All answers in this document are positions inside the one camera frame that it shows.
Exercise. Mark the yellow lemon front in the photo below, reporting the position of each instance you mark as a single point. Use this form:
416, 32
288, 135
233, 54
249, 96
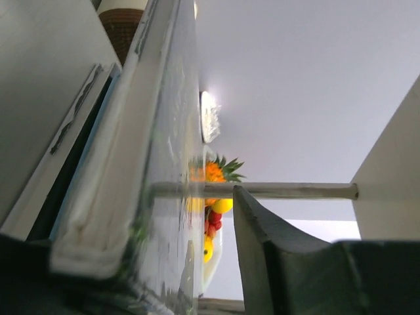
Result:
207, 249

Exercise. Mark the toy pineapple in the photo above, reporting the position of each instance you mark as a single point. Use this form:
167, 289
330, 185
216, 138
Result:
213, 169

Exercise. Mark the white two-tier shelf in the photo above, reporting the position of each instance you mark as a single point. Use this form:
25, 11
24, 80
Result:
306, 87

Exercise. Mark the light blue book with swan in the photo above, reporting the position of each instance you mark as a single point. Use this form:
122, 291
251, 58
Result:
47, 221

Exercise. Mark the yellow lemon top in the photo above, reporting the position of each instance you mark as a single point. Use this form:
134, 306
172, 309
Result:
222, 206

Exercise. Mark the dark brown bowl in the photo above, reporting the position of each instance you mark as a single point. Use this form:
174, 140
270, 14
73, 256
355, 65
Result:
120, 19

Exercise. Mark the white plastic basket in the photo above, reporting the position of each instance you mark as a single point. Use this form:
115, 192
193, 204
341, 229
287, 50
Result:
209, 268

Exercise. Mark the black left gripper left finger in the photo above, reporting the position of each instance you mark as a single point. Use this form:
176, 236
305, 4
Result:
29, 287

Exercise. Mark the yellow lemon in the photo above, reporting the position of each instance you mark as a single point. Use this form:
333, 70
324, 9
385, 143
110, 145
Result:
207, 249
222, 206

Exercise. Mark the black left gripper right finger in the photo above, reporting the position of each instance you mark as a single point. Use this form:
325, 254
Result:
287, 271

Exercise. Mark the red strawberries pile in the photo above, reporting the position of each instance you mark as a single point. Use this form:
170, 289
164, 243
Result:
213, 223

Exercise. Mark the Alice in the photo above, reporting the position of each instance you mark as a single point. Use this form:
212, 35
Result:
126, 222

